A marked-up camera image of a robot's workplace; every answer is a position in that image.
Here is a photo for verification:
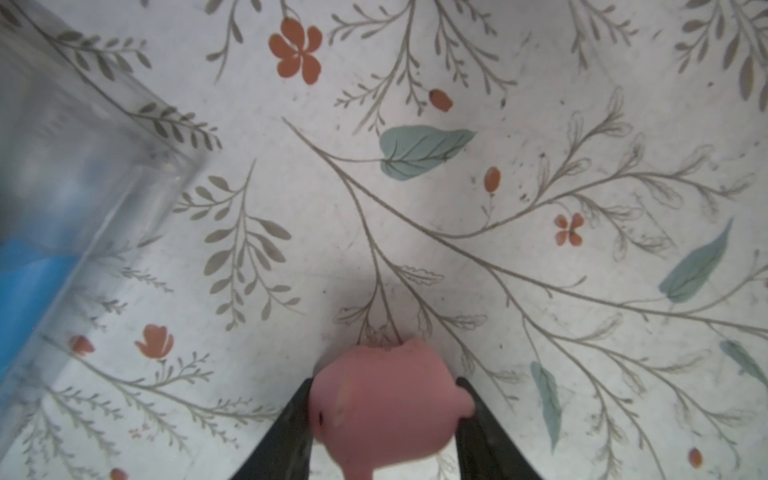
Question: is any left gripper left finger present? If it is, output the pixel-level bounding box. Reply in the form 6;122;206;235
231;379;313;480

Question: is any floral patterned table mat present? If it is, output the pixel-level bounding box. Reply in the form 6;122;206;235
1;1;767;479

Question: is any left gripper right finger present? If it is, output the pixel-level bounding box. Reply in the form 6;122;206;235
455;377;542;480

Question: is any marker pen pack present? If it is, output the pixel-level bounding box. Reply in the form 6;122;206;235
1;1;220;450

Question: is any pink pig toy edge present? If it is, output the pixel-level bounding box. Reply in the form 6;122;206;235
308;339;476;479

